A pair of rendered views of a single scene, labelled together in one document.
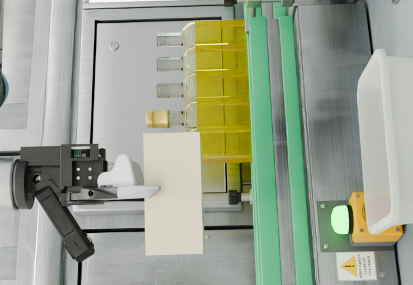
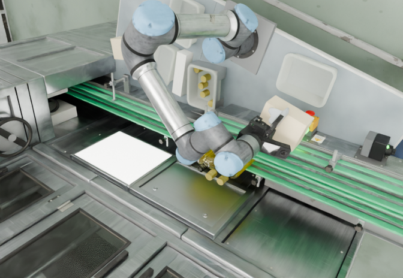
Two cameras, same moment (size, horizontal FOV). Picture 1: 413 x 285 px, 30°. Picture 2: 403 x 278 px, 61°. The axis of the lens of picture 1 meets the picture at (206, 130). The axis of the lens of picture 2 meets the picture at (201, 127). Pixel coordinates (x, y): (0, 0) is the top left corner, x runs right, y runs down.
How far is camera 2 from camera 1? 1.21 m
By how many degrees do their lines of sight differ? 51
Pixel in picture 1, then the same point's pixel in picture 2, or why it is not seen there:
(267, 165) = not seen: hidden behind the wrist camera
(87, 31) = (140, 190)
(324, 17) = (228, 109)
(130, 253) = (244, 234)
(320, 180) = not seen: hidden behind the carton
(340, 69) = (248, 114)
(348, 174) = not seen: hidden behind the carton
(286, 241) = (297, 149)
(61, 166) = (257, 125)
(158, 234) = (301, 120)
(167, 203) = (292, 112)
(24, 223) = (201, 258)
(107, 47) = (153, 190)
